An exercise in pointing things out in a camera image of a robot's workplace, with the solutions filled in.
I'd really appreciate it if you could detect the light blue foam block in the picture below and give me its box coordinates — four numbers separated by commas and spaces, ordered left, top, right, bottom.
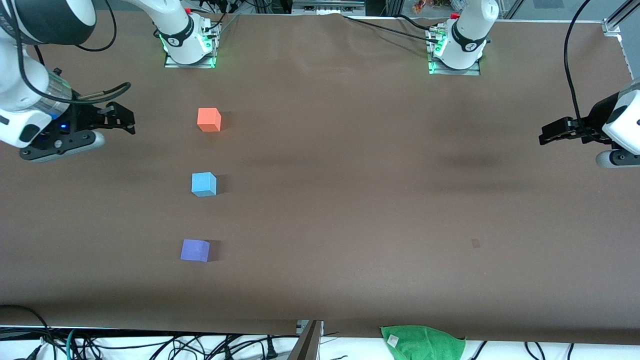
191, 171, 218, 198

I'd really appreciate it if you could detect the orange foam block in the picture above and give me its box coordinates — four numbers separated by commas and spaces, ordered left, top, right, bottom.
197, 107, 222, 133

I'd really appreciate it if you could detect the purple foam block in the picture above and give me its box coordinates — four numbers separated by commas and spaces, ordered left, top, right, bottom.
180, 238, 211, 263

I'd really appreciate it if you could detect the grey metal rack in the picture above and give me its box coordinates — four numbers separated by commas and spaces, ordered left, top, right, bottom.
292, 0, 366, 16

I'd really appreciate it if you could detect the brown table cover sheet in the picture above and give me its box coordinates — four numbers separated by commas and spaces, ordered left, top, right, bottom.
0, 9, 640, 346

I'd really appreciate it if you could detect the green cloth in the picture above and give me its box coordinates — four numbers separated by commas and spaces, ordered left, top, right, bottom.
380, 325, 467, 360

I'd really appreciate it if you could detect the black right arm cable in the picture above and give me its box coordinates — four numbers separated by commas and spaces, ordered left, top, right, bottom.
10, 0, 132, 106

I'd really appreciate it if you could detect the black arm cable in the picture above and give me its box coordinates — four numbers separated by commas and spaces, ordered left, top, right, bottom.
564, 0, 593, 136
10, 0, 132, 106

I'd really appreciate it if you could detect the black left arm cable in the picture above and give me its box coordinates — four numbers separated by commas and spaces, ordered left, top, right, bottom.
564, 0, 593, 136

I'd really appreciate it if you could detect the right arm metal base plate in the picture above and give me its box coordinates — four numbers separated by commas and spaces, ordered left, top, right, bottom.
164, 20, 218, 69

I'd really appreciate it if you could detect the aluminium frame profile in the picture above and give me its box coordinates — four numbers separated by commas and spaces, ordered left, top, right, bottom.
602, 0, 640, 37

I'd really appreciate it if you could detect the aluminium frame post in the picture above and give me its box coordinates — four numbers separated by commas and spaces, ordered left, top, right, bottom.
287, 320, 324, 360

